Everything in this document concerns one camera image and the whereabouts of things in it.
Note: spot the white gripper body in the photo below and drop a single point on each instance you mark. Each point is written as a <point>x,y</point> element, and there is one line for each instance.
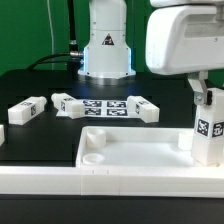
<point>185,36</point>

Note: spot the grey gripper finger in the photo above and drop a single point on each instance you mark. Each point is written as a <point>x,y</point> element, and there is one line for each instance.
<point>197,81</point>

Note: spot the white desk top tray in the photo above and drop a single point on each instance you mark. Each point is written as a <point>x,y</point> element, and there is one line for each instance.
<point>135,147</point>

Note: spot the AprilTag marker sheet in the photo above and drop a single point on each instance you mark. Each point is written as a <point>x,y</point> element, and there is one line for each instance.
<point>104,108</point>

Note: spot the white front obstacle bar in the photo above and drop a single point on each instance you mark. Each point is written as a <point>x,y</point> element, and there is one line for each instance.
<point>174,182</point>

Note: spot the white obstacle bar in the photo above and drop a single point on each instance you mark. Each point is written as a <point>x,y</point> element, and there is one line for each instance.
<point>174,182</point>
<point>2,135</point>

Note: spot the white left obstacle bar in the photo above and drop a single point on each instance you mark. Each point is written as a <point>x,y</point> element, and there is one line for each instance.
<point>2,135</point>

